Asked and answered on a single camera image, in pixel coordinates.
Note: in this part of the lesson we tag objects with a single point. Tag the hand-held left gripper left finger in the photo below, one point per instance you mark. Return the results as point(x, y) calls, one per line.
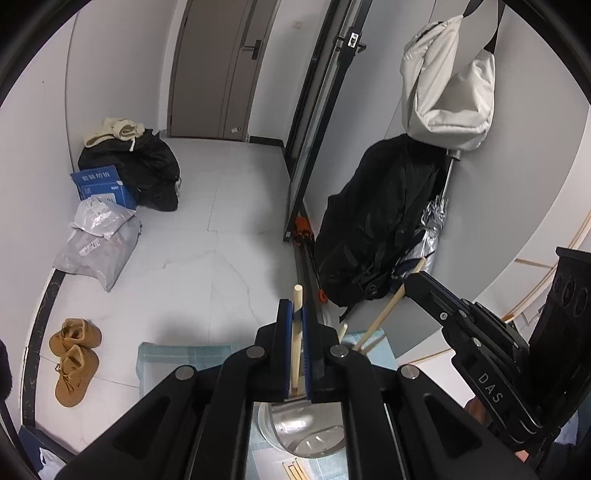
point(287, 350)

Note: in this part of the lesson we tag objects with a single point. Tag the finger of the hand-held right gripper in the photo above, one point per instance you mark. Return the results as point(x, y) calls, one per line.
point(438, 304)

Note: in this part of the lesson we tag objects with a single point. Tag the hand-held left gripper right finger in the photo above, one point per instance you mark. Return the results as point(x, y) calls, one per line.
point(308, 360)

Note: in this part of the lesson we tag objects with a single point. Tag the wooden chopstick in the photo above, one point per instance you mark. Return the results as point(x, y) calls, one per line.
point(298, 295)
point(371, 342)
point(383, 318)

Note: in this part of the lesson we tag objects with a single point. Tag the white metal utensil holder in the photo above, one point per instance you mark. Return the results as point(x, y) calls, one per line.
point(295, 429)

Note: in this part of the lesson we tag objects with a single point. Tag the bunch of wooden chopsticks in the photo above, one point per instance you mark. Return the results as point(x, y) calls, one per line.
point(295, 470)

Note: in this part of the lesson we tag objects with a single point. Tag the white shoulder bag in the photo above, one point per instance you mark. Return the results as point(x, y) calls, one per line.
point(443, 106)

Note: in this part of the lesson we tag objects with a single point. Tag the person's right hand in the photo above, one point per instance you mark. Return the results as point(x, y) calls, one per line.
point(476, 410)

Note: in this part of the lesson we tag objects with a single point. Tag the silver folding umbrella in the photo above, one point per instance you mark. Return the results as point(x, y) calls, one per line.
point(431, 230)

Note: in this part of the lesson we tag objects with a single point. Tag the white cabinet with gold trim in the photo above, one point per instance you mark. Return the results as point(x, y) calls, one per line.
point(521, 286)

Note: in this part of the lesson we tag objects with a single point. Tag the teal checked tablecloth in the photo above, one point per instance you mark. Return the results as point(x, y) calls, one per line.
point(184, 360)

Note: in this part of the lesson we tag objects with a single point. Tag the black hanging jacket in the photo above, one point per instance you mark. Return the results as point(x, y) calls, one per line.
point(369, 221)

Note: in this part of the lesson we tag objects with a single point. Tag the orange black stick tool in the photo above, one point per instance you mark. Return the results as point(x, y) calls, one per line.
point(303, 228)

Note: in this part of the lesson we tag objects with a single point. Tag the large grey plastic parcel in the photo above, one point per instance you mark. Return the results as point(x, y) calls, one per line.
point(97, 254)

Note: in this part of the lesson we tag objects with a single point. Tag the black clothing pile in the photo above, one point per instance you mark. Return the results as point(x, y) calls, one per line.
point(152, 170)

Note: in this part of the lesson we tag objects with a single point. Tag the small grey plastic parcel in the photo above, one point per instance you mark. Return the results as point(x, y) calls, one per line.
point(99, 214)

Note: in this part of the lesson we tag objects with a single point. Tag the blue cardboard box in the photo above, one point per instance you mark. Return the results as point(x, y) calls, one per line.
point(97, 182)

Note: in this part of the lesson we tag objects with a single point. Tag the white plastic bag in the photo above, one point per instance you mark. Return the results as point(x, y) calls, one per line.
point(50, 464)

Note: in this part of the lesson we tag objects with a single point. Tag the dark blue flat box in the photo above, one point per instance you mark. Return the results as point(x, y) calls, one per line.
point(37, 443)

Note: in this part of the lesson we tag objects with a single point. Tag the cream knitted garment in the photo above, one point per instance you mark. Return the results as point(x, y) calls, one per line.
point(113, 129)

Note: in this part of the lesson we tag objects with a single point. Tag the dark cloth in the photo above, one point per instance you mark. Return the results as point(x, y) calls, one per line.
point(4, 369)

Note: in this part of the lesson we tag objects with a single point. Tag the grey entrance door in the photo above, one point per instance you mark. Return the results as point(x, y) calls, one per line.
point(207, 69)

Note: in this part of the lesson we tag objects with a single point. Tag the black glass door frame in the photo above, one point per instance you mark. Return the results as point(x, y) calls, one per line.
point(318, 115)

